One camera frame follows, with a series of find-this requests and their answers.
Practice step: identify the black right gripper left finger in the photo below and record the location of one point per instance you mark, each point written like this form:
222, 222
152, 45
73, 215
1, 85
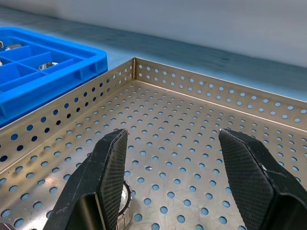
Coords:
86, 191

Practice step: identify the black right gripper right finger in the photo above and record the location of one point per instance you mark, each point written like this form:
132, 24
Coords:
259, 187

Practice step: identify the blue plastic compartment bin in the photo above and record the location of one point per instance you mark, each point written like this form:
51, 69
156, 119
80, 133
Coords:
79, 60

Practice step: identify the perforated metal tray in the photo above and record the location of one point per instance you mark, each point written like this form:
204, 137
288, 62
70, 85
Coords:
172, 134

